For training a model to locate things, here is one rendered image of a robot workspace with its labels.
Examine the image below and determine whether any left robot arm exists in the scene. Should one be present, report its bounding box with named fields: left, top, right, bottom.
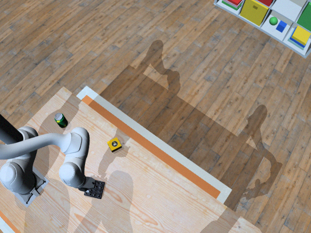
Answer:
left=0, top=114, right=90, bottom=202

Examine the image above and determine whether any black knob box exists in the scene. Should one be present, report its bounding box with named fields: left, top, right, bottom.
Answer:
left=84, top=180, right=105, bottom=199

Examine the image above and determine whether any green drink can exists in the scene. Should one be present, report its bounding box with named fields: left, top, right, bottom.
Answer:
left=54, top=113, right=68, bottom=128

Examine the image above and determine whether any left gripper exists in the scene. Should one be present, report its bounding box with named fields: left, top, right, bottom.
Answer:
left=74, top=175, right=96, bottom=193

